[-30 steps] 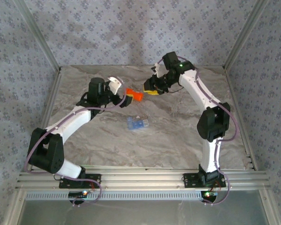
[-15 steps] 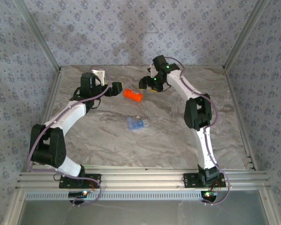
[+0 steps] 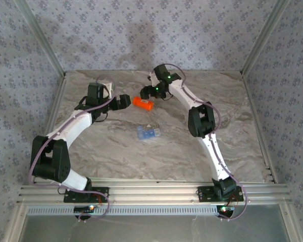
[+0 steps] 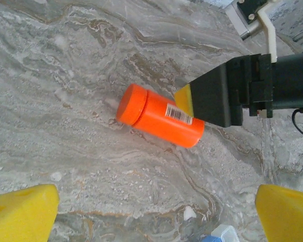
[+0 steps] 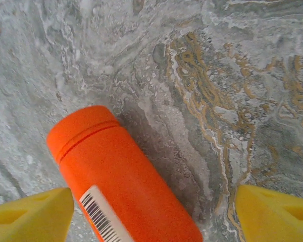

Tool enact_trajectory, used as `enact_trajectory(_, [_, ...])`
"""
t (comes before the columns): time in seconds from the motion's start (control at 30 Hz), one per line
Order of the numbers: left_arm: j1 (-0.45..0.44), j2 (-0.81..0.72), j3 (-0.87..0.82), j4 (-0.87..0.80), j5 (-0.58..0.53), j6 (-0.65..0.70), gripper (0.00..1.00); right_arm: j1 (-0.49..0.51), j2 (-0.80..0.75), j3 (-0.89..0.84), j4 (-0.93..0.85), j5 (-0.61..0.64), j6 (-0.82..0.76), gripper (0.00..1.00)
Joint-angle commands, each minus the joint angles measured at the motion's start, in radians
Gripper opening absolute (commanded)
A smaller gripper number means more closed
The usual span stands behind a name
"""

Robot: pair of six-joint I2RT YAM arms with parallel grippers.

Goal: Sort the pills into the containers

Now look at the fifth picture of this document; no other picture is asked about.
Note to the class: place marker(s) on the orange plastic pill bottle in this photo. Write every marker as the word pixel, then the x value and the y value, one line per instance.
pixel 131 189

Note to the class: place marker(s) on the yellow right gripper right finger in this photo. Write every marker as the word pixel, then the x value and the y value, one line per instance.
pixel 267 214

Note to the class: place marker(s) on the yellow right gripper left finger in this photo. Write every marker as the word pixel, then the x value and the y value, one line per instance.
pixel 27 221

